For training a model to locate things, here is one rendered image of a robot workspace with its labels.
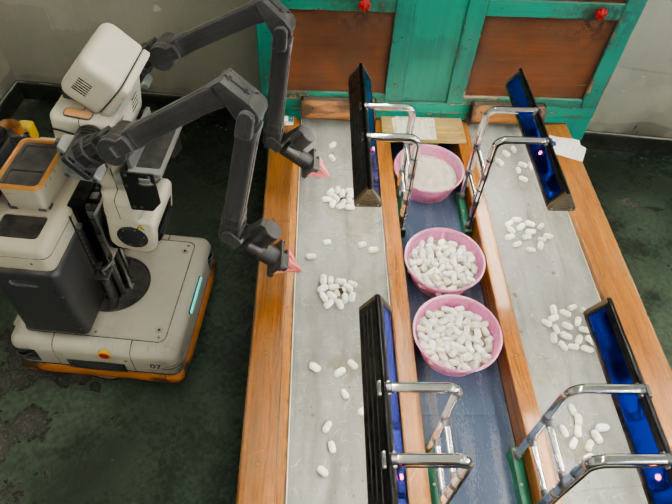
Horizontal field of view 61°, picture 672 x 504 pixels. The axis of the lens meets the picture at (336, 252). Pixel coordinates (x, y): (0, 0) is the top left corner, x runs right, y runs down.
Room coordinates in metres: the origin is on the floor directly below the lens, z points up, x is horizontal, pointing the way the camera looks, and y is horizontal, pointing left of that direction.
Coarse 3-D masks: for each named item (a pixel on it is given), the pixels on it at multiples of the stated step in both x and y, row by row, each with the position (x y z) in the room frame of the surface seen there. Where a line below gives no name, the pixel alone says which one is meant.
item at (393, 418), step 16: (368, 304) 0.77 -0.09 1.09; (384, 304) 0.77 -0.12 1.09; (368, 320) 0.73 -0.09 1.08; (384, 320) 0.72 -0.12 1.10; (368, 336) 0.69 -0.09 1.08; (384, 336) 0.68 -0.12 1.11; (368, 352) 0.65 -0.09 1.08; (384, 352) 0.63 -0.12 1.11; (368, 368) 0.61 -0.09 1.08; (384, 368) 0.59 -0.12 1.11; (368, 384) 0.57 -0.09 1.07; (368, 400) 0.54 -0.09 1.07; (384, 400) 0.52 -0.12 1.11; (368, 416) 0.50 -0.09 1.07; (384, 416) 0.49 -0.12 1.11; (400, 416) 0.51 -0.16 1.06; (368, 432) 0.47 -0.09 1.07; (384, 432) 0.45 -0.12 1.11; (400, 432) 0.47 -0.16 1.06; (368, 448) 0.44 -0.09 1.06; (384, 448) 0.42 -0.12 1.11; (400, 448) 0.44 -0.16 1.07; (368, 464) 0.40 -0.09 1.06; (368, 480) 0.37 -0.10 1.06; (384, 480) 0.36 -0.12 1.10; (400, 480) 0.37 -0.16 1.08; (368, 496) 0.34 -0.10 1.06; (384, 496) 0.33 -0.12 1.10; (400, 496) 0.34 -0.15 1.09
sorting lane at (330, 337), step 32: (320, 128) 1.86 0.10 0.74; (320, 192) 1.49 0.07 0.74; (320, 224) 1.33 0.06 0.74; (352, 224) 1.34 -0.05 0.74; (320, 256) 1.19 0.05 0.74; (352, 256) 1.20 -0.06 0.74; (384, 256) 1.21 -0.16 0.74; (384, 288) 1.08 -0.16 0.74; (320, 320) 0.94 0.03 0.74; (352, 320) 0.95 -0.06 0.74; (320, 352) 0.83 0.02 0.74; (352, 352) 0.84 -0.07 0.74; (320, 384) 0.73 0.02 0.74; (352, 384) 0.74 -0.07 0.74; (320, 416) 0.64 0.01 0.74; (352, 416) 0.64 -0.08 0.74; (288, 448) 0.54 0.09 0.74; (320, 448) 0.55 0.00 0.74; (352, 448) 0.56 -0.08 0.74; (288, 480) 0.46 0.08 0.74; (320, 480) 0.47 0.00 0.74; (352, 480) 0.47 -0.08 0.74
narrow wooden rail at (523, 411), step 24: (456, 144) 1.82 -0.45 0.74; (480, 216) 1.40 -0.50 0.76; (480, 240) 1.29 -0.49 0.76; (504, 288) 1.09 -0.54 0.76; (504, 312) 1.00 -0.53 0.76; (504, 336) 0.91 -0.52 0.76; (504, 360) 0.85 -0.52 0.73; (504, 384) 0.80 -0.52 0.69; (528, 384) 0.76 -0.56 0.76; (528, 408) 0.69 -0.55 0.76; (528, 432) 0.62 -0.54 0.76; (528, 456) 0.56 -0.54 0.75; (528, 480) 0.51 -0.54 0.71; (552, 480) 0.50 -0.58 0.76
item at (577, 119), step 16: (288, 112) 1.90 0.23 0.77; (384, 112) 1.93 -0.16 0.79; (400, 112) 1.93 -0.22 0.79; (416, 112) 1.93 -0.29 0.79; (432, 112) 1.94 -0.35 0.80; (448, 112) 1.94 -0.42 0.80; (464, 112) 1.95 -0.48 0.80; (560, 112) 1.97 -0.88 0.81; (576, 112) 1.98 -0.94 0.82; (592, 112) 1.98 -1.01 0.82; (576, 128) 1.98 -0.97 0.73
